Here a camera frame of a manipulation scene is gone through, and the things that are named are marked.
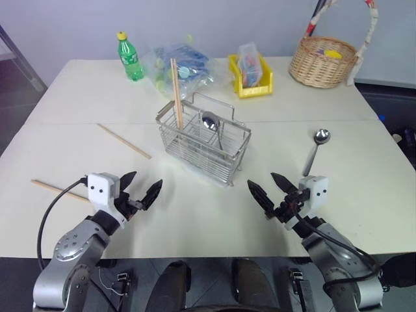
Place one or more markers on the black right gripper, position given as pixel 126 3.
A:
pixel 291 206

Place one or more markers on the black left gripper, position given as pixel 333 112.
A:
pixel 127 206

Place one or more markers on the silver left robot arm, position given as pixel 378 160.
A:
pixel 73 250

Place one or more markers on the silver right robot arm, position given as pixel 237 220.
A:
pixel 338 266

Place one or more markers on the wooden chopstick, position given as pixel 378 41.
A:
pixel 178 94
pixel 175 94
pixel 125 141
pixel 55 188

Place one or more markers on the steel spoon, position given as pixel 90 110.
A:
pixel 210 120
pixel 321 136

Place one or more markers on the dark rounded shape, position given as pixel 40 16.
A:
pixel 253 286
pixel 172 286

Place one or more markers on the yellow plastic bin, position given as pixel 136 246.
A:
pixel 255 87

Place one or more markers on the clear plastic bag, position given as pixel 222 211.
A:
pixel 195 74

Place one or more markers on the green plastic soda bottle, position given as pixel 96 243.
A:
pixel 131 60

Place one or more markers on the dark equipment beside table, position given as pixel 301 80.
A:
pixel 404 133

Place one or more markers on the black rounded object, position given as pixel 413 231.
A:
pixel 401 269

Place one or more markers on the yellow round item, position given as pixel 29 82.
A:
pixel 334 53

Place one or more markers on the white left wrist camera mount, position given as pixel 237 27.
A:
pixel 99 188

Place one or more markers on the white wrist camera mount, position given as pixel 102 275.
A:
pixel 317 191
pixel 99 188

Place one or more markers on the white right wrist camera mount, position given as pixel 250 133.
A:
pixel 317 191

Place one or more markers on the grey metal frame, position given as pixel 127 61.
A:
pixel 22 61

